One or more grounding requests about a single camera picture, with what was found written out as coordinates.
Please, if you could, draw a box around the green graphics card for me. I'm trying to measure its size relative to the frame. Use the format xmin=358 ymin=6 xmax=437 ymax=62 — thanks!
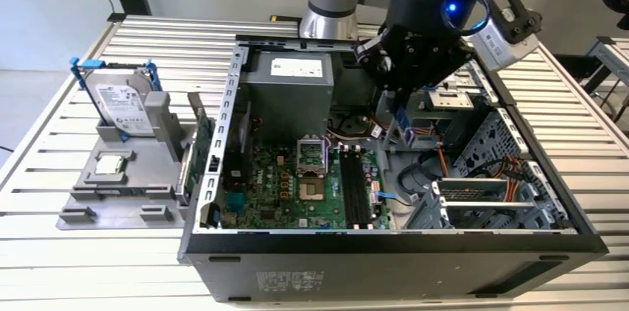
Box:
xmin=177 ymin=84 xmax=217 ymax=206

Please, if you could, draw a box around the round black speaker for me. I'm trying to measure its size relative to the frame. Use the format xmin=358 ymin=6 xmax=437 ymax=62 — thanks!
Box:
xmin=338 ymin=115 xmax=369 ymax=139

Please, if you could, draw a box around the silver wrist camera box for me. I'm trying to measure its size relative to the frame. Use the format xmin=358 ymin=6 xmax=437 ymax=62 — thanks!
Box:
xmin=463 ymin=0 xmax=545 ymax=71

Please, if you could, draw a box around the silver drive tray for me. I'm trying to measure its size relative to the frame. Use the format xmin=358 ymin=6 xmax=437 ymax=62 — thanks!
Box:
xmin=425 ymin=89 xmax=473 ymax=110

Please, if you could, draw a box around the silver CPU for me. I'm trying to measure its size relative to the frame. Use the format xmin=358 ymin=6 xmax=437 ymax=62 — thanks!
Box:
xmin=96 ymin=155 xmax=124 ymax=174

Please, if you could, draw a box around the hard disk in blue carrier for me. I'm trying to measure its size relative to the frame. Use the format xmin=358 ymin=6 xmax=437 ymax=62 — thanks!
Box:
xmin=68 ymin=56 xmax=162 ymax=142

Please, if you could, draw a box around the yellow orange wire bundle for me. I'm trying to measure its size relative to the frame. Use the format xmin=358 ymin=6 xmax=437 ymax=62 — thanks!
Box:
xmin=498 ymin=154 xmax=530 ymax=204

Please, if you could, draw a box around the metal socket cover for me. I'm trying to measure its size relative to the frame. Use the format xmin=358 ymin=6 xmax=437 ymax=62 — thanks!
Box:
xmin=297 ymin=133 xmax=328 ymax=176

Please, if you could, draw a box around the grey metal disk bay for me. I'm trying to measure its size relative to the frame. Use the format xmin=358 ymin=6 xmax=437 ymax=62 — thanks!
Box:
xmin=406 ymin=176 xmax=563 ymax=231

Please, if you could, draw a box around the black RAM slot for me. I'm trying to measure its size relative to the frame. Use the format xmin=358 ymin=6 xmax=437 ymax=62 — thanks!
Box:
xmin=340 ymin=148 xmax=356 ymax=226
xmin=346 ymin=148 xmax=361 ymax=226
xmin=350 ymin=148 xmax=369 ymax=226

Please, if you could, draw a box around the grey parts rack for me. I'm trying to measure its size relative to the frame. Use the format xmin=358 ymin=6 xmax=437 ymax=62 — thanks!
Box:
xmin=56 ymin=84 xmax=217 ymax=231

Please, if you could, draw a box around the grey power supply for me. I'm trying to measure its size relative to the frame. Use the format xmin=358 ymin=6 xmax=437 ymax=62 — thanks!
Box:
xmin=240 ymin=51 xmax=334 ymax=142

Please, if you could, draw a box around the teal plastic connector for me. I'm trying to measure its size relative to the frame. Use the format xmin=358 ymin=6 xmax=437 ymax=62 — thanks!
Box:
xmin=224 ymin=194 xmax=246 ymax=213

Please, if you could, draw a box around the metal slat side table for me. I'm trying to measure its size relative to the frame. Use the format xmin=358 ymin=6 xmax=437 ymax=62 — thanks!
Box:
xmin=578 ymin=35 xmax=629 ymax=120

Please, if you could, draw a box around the green motherboard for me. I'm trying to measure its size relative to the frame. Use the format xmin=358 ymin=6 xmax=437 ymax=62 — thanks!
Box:
xmin=218 ymin=141 xmax=394 ymax=231

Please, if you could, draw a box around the black looped wire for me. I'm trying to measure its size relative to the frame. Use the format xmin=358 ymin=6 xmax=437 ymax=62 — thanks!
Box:
xmin=396 ymin=159 xmax=435 ymax=203

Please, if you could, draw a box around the grey metal drive cage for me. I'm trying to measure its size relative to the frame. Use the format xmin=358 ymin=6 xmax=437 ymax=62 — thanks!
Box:
xmin=376 ymin=62 xmax=487 ymax=152

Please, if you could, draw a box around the CPU socket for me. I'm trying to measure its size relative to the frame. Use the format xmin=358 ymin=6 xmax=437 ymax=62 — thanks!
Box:
xmin=298 ymin=176 xmax=328 ymax=201

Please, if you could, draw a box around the wire locking lever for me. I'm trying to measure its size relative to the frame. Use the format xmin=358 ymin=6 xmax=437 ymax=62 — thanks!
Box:
xmin=322 ymin=139 xmax=342 ymax=178

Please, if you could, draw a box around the black PC case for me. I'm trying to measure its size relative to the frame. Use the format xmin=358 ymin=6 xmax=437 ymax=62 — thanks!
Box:
xmin=176 ymin=32 xmax=610 ymax=304

